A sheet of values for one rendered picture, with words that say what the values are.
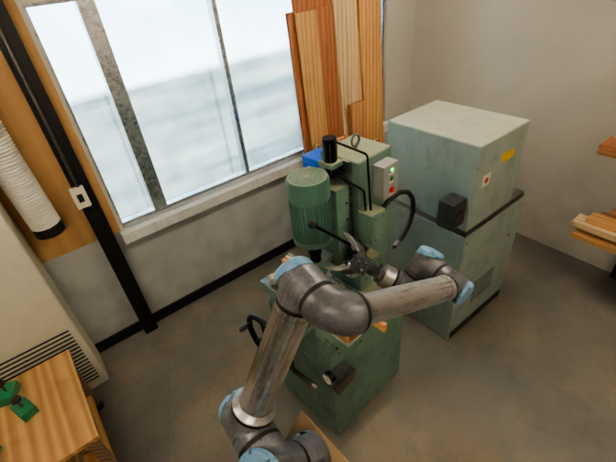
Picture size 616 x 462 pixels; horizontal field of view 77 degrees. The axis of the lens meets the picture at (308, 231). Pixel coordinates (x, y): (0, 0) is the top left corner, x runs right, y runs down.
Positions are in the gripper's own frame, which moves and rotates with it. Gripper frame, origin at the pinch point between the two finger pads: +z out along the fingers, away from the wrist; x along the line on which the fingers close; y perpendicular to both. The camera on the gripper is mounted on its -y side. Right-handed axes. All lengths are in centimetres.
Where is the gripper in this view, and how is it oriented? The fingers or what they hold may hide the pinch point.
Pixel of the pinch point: (333, 248)
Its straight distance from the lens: 146.6
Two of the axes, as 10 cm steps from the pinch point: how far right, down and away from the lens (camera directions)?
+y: 0.1, 0.3, -10.0
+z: -8.8, -4.7, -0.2
